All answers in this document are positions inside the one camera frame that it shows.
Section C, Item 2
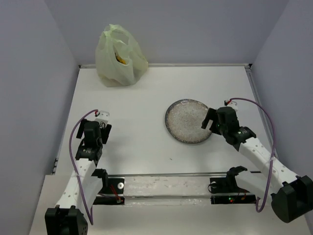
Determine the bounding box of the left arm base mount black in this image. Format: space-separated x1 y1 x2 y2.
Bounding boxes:
93 177 125 206

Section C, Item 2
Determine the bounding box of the light green plastic bag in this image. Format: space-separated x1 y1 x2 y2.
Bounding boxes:
95 24 149 87

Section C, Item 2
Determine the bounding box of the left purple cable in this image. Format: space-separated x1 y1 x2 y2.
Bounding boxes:
69 109 99 225

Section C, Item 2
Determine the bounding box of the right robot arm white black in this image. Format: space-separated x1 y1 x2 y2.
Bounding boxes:
201 106 313 223

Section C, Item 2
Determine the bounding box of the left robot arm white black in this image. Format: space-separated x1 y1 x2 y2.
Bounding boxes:
45 115 112 235

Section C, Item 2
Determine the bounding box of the yellow fake banana bunch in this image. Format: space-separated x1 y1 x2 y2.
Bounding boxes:
115 54 127 65

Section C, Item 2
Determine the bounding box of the speckled grey round plate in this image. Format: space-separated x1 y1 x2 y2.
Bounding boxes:
164 99 212 144

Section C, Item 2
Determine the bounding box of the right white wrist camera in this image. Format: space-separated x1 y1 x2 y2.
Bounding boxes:
224 99 239 112

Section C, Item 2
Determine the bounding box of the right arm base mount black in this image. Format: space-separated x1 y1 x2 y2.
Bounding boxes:
207 177 256 205

